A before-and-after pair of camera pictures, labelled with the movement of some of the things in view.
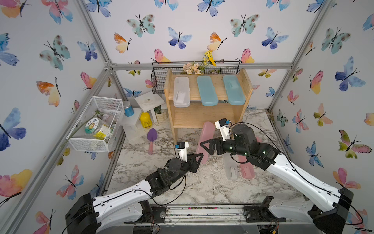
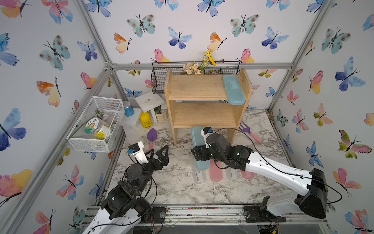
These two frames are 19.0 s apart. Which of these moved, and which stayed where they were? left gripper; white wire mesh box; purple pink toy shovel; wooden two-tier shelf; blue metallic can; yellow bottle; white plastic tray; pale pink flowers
Moved: left gripper; white plastic tray
Stayed: yellow bottle; pale pink flowers; wooden two-tier shelf; purple pink toy shovel; white wire mesh box; blue metallic can
